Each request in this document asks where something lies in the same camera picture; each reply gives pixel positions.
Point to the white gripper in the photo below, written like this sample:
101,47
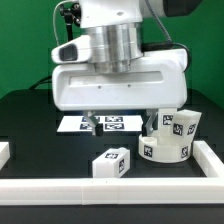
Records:
154,81

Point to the white round stool seat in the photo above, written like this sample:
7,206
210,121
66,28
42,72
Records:
163,150

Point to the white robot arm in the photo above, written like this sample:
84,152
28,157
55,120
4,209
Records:
110,68

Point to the white marker sheet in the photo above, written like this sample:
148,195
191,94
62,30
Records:
110,123

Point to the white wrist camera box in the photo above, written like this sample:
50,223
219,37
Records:
75,51

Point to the white right fence wall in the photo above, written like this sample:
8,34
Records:
208,161

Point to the white fence wall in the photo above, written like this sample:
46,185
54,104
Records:
112,191
4,153
208,161

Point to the white front fence wall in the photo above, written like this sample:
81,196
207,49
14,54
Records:
112,191

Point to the black camera stand pole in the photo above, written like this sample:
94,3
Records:
72,17

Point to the white left fence wall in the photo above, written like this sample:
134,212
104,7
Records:
4,153

